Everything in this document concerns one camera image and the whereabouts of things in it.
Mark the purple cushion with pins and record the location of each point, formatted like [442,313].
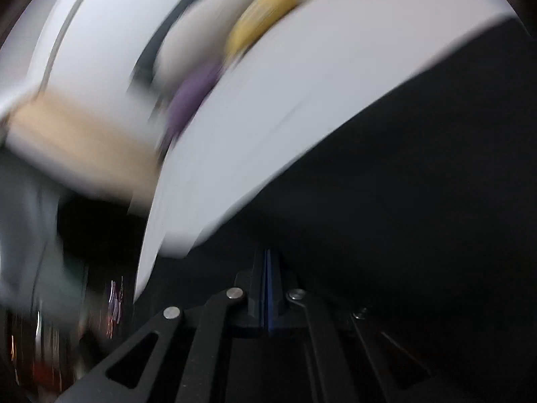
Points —
[188,100]

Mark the beige curtain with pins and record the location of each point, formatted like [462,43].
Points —
[84,147]

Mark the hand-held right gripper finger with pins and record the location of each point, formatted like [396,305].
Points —
[263,289]
[273,294]

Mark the black pants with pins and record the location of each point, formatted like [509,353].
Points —
[398,197]

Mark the yellow cushion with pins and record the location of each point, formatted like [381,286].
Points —
[264,12]

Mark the dark hanging cloth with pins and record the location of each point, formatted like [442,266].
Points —
[96,226]

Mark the grey padded headboard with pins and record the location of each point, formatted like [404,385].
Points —
[143,65]

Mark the bed with white sheet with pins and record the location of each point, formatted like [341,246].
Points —
[314,92]

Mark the large white pillow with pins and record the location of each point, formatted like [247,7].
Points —
[188,50]

